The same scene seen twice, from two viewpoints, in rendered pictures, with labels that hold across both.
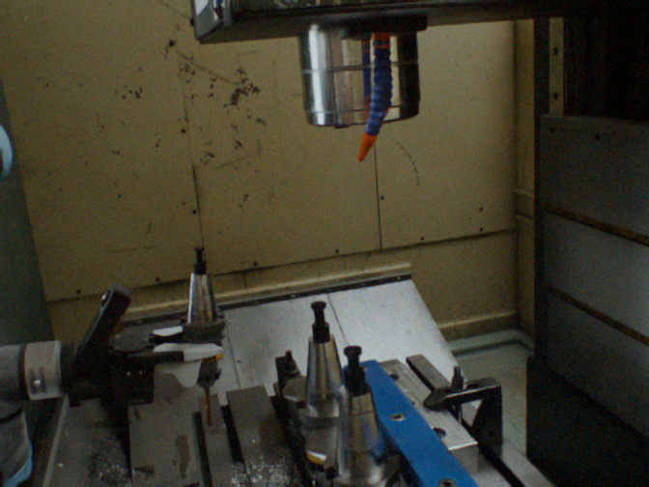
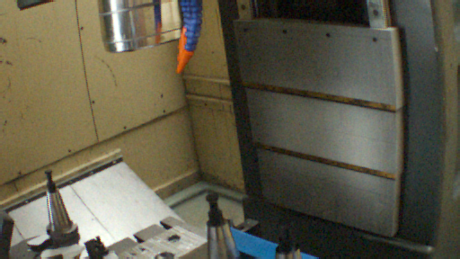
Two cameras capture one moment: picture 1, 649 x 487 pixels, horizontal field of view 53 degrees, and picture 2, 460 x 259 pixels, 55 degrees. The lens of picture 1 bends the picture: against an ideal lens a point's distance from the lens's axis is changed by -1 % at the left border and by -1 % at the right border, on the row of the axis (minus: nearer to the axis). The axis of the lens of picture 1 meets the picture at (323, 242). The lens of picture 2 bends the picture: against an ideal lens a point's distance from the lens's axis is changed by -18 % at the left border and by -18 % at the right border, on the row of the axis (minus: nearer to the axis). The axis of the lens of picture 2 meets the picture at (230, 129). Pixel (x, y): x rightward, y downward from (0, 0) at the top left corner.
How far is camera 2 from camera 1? 0.26 m
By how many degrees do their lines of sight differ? 27
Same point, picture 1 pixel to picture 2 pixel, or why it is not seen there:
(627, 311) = (324, 148)
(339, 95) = (141, 25)
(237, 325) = (21, 221)
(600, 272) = (300, 125)
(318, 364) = (221, 242)
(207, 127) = not seen: outside the picture
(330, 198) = (59, 111)
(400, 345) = (134, 212)
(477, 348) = (180, 202)
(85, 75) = not seen: outside the picture
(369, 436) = not seen: outside the picture
